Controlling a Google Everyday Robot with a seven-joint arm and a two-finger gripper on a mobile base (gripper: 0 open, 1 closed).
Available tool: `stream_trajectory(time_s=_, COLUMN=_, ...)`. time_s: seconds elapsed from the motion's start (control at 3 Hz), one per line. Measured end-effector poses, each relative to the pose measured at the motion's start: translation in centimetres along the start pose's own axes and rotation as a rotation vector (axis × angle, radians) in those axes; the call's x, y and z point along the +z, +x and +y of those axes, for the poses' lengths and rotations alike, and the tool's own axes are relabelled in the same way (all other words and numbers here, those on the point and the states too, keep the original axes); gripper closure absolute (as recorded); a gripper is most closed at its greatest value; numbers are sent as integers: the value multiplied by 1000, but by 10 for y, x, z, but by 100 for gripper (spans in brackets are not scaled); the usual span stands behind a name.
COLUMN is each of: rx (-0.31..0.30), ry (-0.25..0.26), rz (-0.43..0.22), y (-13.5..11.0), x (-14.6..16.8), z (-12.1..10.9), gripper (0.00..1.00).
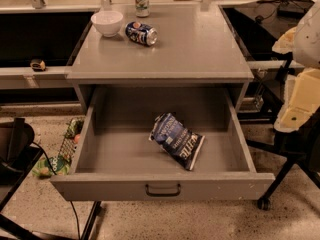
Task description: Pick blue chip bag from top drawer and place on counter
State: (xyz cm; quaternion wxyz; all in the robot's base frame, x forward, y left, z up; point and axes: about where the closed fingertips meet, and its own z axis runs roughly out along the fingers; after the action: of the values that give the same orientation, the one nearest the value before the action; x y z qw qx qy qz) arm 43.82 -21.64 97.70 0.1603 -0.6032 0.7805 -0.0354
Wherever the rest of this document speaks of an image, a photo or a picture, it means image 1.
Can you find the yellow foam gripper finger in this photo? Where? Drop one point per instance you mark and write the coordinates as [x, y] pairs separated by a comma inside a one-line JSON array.
[[301, 100], [285, 44]]

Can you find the blue chip bag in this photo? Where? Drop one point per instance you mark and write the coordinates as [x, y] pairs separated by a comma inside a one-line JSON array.
[[179, 142]]

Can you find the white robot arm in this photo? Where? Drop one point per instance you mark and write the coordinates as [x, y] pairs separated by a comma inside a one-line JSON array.
[[307, 39]]

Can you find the grey cabinet counter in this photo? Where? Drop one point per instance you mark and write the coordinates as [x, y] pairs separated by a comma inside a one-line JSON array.
[[194, 46]]

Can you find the grey open drawer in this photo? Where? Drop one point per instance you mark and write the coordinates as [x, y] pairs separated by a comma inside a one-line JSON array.
[[115, 159]]

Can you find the green snack bag on floor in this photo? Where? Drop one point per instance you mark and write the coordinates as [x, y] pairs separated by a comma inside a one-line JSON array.
[[47, 167]]

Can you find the black power adapter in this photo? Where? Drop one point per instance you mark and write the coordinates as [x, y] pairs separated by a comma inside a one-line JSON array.
[[293, 9]]

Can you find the blue soda can lying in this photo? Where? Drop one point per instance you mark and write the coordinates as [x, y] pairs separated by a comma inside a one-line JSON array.
[[141, 33]]

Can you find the green white upright can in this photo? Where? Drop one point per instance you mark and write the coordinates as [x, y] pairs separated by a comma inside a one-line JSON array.
[[142, 8]]

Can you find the white bowl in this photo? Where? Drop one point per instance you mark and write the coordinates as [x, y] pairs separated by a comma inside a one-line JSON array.
[[107, 23]]

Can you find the yellow black tape measure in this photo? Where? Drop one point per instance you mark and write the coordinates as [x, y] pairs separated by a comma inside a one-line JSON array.
[[38, 65]]

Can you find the black chair left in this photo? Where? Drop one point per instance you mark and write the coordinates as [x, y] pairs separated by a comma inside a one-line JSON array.
[[17, 156]]

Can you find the black drawer handle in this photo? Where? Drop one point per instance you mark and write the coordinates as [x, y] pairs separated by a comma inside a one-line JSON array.
[[162, 191]]

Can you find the wire basket on floor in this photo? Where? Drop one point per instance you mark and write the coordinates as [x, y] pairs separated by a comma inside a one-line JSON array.
[[68, 146]]

